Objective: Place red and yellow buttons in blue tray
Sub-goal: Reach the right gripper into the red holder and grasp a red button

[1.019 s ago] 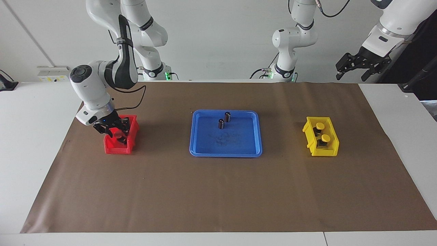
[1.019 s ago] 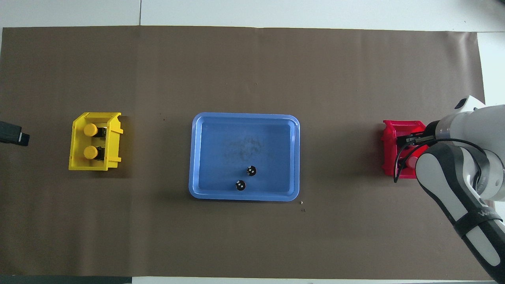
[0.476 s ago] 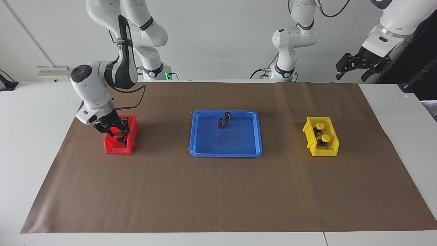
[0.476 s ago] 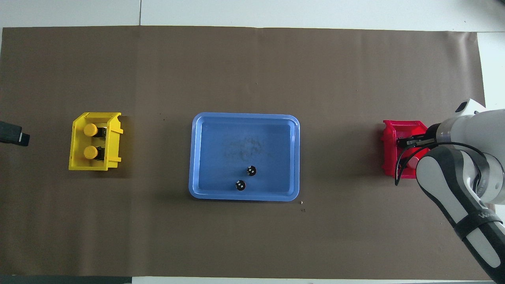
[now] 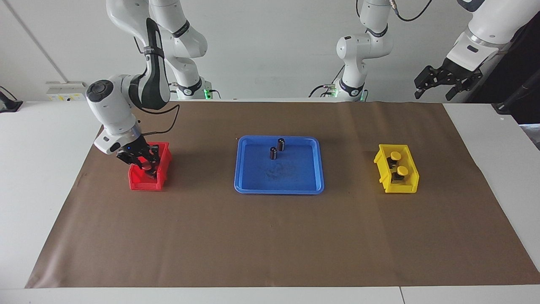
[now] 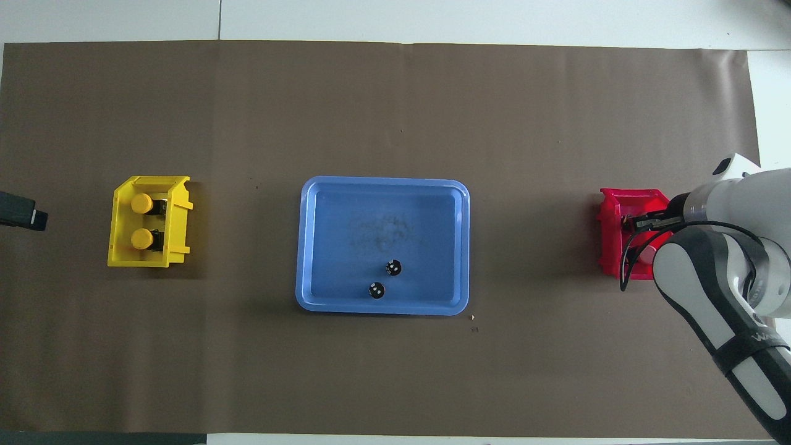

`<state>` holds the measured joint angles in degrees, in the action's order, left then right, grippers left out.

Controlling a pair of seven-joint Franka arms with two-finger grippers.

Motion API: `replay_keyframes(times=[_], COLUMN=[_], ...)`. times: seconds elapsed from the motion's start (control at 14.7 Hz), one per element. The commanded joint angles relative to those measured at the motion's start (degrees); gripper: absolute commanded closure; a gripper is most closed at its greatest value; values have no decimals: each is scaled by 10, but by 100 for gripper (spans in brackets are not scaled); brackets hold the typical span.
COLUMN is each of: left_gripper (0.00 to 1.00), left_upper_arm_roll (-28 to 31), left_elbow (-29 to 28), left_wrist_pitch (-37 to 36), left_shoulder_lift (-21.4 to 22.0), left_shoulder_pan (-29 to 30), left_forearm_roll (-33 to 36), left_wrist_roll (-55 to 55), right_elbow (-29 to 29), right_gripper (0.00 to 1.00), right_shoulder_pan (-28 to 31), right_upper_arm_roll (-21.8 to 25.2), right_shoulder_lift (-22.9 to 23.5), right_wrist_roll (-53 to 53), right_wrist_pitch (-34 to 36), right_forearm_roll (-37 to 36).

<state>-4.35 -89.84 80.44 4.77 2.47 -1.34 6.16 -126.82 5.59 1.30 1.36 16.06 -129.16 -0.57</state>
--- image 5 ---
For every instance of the red plastic bin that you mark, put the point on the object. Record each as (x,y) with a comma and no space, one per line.
(143,184)

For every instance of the red push button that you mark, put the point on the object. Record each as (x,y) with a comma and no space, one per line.
(147,165)

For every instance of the yellow push button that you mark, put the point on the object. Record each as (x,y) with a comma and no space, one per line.
(402,170)
(395,156)

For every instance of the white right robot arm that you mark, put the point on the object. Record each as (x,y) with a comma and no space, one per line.
(112,105)

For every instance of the blue plastic tray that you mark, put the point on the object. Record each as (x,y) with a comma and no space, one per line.
(291,179)

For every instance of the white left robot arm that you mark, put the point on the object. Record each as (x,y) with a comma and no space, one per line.
(363,46)

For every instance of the black stand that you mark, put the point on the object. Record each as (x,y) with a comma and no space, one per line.
(517,99)

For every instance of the yellow plastic bin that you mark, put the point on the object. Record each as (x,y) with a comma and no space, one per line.
(398,188)

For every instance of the brown paper table mat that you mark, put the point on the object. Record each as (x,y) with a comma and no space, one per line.
(270,236)

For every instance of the small black cylinder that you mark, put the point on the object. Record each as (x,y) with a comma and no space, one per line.
(273,153)
(281,144)

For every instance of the white wall power strip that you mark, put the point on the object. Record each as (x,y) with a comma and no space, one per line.
(65,90)

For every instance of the black device on table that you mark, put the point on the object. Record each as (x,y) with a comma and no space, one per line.
(8,103)

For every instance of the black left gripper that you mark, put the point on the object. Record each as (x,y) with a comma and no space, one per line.
(462,69)

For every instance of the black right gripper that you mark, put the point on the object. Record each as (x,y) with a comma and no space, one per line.
(137,154)

